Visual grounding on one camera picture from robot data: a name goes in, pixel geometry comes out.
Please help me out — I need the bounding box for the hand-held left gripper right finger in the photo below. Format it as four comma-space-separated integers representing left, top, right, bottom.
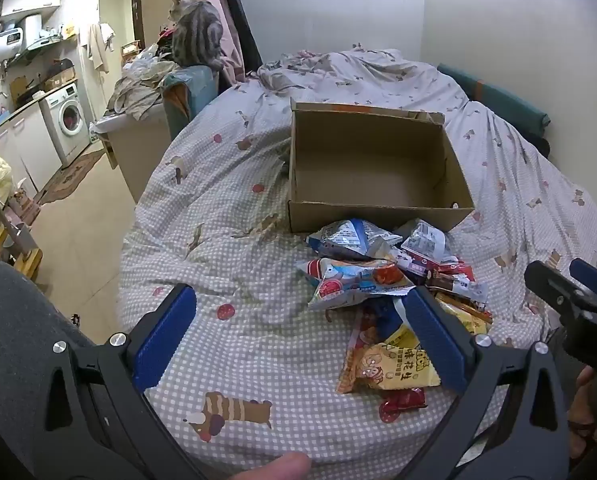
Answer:
403, 285, 577, 480

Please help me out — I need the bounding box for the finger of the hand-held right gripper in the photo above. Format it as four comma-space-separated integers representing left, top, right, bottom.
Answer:
523, 259, 588, 314
569, 257, 597, 298

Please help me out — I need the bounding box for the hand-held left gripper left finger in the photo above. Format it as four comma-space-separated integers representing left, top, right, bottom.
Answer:
18, 282, 204, 480

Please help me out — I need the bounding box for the pile of snack packets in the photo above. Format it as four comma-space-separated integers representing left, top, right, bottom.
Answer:
298, 217, 494, 423

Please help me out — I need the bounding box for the cardboard box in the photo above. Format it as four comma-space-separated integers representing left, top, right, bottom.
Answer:
287, 97, 476, 234

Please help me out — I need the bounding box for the person's right hand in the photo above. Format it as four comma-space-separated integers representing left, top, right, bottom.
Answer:
567, 364, 597, 461

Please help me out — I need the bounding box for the person's left hand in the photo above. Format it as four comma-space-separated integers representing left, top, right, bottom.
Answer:
248, 451, 312, 480

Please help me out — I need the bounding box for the printed checkered blanket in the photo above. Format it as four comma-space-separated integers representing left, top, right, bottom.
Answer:
118, 49, 597, 466

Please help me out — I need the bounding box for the wooden rack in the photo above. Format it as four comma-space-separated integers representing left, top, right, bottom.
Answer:
0, 220, 44, 281

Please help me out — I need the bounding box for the beige storage box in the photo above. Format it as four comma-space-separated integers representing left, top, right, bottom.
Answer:
96, 110, 174, 206

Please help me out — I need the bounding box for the brown floor rug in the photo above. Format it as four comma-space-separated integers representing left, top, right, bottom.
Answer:
38, 149, 106, 206

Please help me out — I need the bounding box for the white washing machine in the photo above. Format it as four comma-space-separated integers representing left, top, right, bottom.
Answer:
39, 82, 92, 168

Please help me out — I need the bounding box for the white kitchen cabinet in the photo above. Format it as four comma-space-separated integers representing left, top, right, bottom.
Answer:
0, 100, 64, 193

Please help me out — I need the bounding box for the heap of clothes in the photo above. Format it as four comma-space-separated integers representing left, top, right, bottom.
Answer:
107, 45, 184, 121

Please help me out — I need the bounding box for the hanging white towel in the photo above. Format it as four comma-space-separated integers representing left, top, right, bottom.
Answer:
81, 22, 115, 73

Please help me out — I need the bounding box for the grey and white cat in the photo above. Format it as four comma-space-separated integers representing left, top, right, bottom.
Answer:
167, 0, 225, 72

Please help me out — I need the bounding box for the brown door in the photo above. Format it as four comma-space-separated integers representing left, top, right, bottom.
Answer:
130, 0, 144, 48

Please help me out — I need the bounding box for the white water heater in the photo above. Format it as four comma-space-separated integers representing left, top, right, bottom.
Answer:
0, 14, 44, 68

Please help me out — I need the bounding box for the white wall cabinet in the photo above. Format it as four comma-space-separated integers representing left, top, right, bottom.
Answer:
1, 0, 62, 18

